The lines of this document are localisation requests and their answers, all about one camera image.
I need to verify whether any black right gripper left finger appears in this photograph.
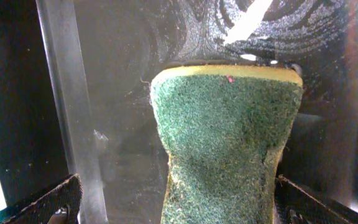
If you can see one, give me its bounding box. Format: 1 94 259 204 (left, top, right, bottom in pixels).
1 174 83 224

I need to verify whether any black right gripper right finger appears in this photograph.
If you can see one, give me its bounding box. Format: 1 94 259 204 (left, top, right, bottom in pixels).
274 175 358 224

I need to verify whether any green yellow sponge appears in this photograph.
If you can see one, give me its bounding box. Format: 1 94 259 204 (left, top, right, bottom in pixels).
150 65 303 223

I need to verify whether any black water tray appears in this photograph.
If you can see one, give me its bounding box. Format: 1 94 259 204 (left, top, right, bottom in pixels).
0 1 358 223

